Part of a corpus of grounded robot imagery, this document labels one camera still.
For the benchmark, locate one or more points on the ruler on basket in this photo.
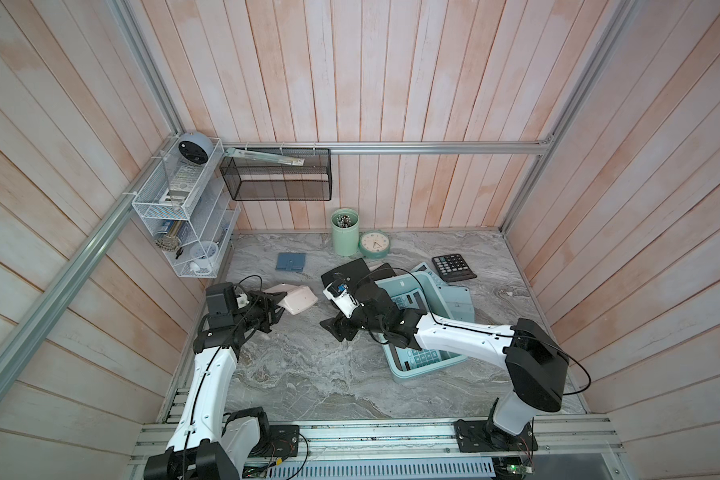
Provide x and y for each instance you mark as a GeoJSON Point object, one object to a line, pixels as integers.
{"type": "Point", "coordinates": [257, 158]}

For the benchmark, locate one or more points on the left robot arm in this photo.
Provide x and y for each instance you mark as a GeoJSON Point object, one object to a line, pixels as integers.
{"type": "Point", "coordinates": [208, 443]}

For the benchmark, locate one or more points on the black calculator face down large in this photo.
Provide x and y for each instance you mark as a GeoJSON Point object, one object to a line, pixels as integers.
{"type": "Point", "coordinates": [352, 274]}

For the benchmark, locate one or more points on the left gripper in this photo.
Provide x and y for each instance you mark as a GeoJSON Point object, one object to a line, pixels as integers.
{"type": "Point", "coordinates": [268, 302]}

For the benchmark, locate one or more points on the black calculator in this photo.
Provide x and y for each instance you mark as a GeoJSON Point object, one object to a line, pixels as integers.
{"type": "Point", "coordinates": [453, 268]}

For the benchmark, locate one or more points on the teal calculator face down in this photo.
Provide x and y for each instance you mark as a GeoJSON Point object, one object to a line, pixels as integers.
{"type": "Point", "coordinates": [459, 302]}

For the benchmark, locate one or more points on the aluminium front rail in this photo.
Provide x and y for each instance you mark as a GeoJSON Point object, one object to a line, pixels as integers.
{"type": "Point", "coordinates": [420, 438]}

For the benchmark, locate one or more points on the white wire shelf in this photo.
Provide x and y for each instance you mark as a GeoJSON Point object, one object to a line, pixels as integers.
{"type": "Point", "coordinates": [181, 203]}

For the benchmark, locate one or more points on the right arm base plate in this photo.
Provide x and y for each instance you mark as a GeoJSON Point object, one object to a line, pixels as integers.
{"type": "Point", "coordinates": [480, 436]}

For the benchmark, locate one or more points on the small teal calculator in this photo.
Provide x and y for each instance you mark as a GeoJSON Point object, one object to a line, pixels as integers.
{"type": "Point", "coordinates": [416, 359]}

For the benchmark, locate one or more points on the black wire basket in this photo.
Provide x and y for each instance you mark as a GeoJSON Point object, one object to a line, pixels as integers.
{"type": "Point", "coordinates": [311, 182]}

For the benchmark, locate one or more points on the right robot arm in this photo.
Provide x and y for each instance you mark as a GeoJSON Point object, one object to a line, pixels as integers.
{"type": "Point", "coordinates": [536, 366]}

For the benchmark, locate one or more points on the green pen cup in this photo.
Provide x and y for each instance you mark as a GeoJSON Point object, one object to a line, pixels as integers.
{"type": "Point", "coordinates": [345, 231]}

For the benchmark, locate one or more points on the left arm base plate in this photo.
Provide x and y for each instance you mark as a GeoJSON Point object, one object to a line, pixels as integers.
{"type": "Point", "coordinates": [277, 442]}

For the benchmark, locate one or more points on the black calculator face down small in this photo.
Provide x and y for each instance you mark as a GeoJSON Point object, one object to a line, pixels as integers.
{"type": "Point", "coordinates": [382, 272]}

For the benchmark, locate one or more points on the white mug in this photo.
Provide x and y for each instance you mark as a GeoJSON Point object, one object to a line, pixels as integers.
{"type": "Point", "coordinates": [203, 255]}

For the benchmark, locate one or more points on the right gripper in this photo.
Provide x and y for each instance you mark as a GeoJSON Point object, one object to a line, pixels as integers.
{"type": "Point", "coordinates": [338, 327]}

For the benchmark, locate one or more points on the large teal calculator right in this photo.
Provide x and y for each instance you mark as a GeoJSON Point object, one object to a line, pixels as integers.
{"type": "Point", "coordinates": [424, 267]}

